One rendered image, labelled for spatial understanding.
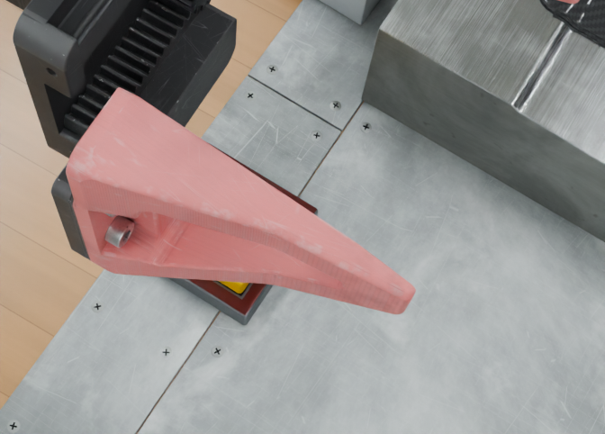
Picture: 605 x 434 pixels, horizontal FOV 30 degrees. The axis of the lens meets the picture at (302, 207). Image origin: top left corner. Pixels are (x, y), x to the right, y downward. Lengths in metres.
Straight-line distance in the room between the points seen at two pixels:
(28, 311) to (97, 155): 0.46
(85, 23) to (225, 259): 0.06
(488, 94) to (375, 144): 0.10
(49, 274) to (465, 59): 0.27
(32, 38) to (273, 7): 0.52
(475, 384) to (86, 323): 0.23
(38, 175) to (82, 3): 0.46
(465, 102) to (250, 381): 0.20
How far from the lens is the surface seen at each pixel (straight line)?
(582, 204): 0.69
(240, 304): 0.65
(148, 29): 0.29
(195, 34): 0.29
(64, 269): 0.68
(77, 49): 0.24
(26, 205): 0.70
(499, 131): 0.67
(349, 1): 0.73
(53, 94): 0.27
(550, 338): 0.69
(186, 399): 0.66
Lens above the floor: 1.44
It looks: 69 degrees down
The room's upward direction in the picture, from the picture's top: 10 degrees clockwise
